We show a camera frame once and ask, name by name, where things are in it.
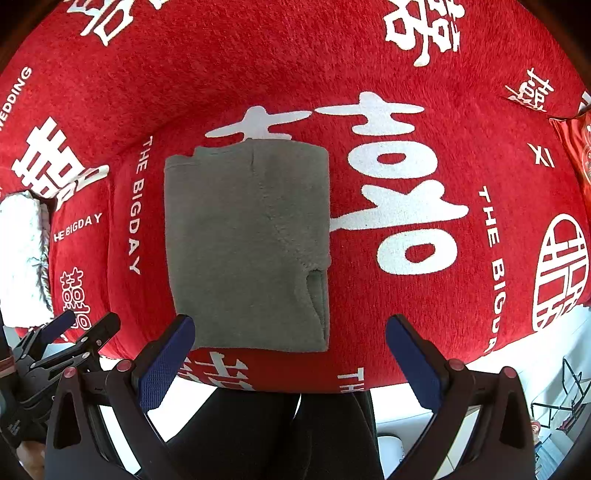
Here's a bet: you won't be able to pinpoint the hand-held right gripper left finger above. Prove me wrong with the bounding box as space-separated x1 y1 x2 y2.
44 314 197 480

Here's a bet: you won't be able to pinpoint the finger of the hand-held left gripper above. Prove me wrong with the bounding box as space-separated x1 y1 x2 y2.
14 309 77 359
28 311 122 371

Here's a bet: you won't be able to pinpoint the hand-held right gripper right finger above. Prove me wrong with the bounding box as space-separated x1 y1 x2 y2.
385 314 539 480

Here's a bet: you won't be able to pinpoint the grey sweater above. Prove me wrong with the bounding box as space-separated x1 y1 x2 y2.
164 141 333 354

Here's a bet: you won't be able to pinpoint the red printed blanket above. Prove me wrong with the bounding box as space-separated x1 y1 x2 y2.
0 0 591 395

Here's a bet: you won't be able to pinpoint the white quilted cloth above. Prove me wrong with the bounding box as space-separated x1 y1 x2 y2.
0 191 54 329

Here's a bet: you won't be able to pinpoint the person's black pants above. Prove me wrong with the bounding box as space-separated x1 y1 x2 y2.
164 388 384 480

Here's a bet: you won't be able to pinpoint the black metal rack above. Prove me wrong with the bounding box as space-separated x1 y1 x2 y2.
531 357 589 432

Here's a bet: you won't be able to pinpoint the red printed cushion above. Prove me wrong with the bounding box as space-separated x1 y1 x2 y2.
549 111 591 197

